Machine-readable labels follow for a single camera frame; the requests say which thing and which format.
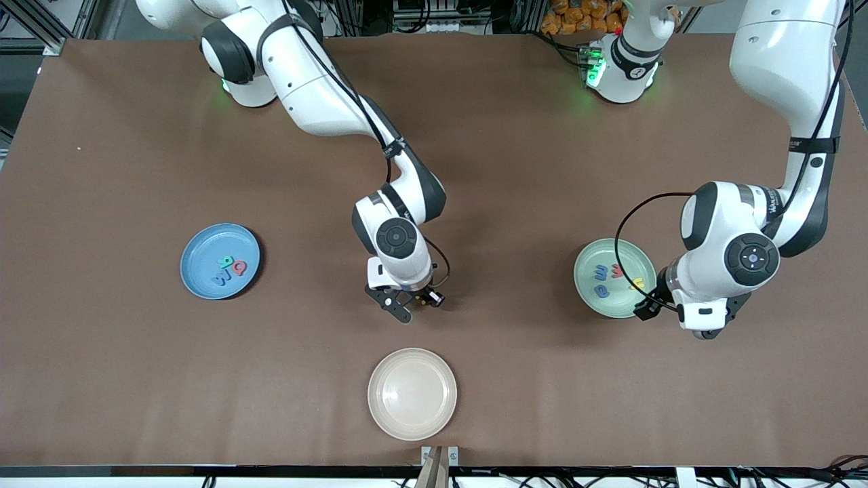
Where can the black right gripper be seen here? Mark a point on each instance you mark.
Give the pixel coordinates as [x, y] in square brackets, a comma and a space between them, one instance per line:
[422, 292]

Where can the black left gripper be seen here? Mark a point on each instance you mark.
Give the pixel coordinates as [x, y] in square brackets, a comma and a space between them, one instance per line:
[656, 299]

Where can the yellow foam letter h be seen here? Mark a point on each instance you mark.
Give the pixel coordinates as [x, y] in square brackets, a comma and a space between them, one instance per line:
[637, 284]

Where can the red foam letter w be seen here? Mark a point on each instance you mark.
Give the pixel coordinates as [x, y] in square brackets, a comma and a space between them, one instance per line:
[617, 272]

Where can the blue foam letter a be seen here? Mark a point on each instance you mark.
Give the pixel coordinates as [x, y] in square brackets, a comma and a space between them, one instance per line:
[597, 292]

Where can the blue foam letter m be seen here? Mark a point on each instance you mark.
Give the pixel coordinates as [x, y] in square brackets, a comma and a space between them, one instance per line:
[601, 272]

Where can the red foam capital Q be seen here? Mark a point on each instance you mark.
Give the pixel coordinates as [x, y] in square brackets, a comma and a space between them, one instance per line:
[235, 269]

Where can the teal foam capital R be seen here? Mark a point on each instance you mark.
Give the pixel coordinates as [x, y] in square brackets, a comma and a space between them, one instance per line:
[224, 261]

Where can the blue foam capital W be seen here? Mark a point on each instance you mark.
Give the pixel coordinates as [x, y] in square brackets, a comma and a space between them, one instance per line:
[221, 278]

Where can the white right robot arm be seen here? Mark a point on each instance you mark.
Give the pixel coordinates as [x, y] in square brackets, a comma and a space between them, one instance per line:
[319, 88]

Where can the green plate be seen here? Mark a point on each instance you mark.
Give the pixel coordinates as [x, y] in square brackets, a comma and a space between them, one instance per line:
[590, 301]

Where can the beige plate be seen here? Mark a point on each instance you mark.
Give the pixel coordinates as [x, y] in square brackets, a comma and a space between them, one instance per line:
[412, 394]

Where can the blue plate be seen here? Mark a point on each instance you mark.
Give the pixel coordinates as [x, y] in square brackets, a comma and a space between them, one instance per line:
[203, 261]

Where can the white edge tag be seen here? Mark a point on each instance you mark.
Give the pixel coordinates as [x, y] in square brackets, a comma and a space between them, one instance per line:
[685, 478]

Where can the tan wooden stick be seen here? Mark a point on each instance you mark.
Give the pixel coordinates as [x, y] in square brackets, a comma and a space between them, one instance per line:
[434, 474]

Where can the white electronics box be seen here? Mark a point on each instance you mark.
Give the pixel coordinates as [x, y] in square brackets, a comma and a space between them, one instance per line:
[441, 26]

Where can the orange bags pile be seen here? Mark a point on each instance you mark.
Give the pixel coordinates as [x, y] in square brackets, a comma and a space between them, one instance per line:
[576, 17]

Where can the brown table mat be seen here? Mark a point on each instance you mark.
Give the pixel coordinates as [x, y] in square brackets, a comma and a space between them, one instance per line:
[102, 373]

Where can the metal table edge bracket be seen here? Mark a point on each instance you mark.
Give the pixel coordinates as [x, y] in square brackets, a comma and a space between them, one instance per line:
[453, 455]

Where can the aluminium frame post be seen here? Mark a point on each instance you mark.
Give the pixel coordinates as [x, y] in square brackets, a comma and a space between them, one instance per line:
[41, 30]
[856, 13]

